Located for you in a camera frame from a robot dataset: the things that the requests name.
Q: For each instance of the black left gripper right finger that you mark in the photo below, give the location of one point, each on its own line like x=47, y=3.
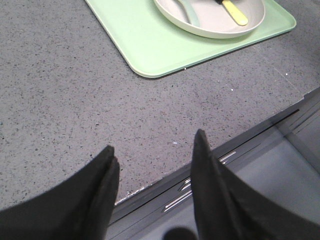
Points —
x=226, y=208

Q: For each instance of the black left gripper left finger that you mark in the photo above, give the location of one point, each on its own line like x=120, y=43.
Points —
x=79, y=208

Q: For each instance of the white round plate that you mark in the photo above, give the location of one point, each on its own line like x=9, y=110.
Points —
x=215, y=21

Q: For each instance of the yellow plastic fork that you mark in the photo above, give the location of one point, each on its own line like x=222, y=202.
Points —
x=236, y=14

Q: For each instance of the light green serving tray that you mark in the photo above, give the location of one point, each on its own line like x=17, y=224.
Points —
x=154, y=47

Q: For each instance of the pale green spoon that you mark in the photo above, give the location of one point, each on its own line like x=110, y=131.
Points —
x=190, y=12

